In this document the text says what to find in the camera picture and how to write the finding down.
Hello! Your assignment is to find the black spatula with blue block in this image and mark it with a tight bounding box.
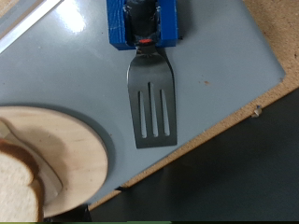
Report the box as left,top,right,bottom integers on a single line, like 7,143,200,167
107,0,179,149

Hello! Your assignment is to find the small metal bracket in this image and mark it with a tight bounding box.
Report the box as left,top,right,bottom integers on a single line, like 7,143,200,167
250,105,263,119

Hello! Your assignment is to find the silver toaster oven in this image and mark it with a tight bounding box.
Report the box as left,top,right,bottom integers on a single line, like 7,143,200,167
0,0,287,208

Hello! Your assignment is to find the white bread slice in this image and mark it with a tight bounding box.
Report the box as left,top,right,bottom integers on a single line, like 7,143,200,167
0,138,45,222

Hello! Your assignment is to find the round wooden cutting board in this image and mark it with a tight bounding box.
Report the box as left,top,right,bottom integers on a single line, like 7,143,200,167
0,105,109,218

